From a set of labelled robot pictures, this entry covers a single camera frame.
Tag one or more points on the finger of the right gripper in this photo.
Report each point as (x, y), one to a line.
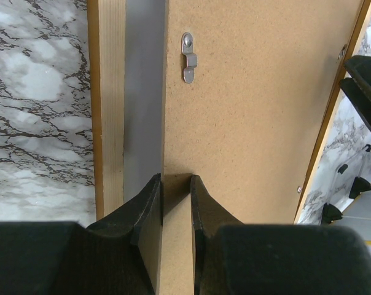
(359, 68)
(357, 98)

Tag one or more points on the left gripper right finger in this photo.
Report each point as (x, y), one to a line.
(230, 257)

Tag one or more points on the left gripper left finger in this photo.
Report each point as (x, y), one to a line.
(119, 254)

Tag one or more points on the wooden picture frame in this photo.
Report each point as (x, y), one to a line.
(107, 31)

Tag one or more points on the plant window photo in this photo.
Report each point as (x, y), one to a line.
(144, 41)

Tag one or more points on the yellow rimmed whiteboard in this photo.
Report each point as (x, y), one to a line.
(353, 210)

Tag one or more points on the metal frame turn clip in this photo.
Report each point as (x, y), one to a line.
(190, 58)

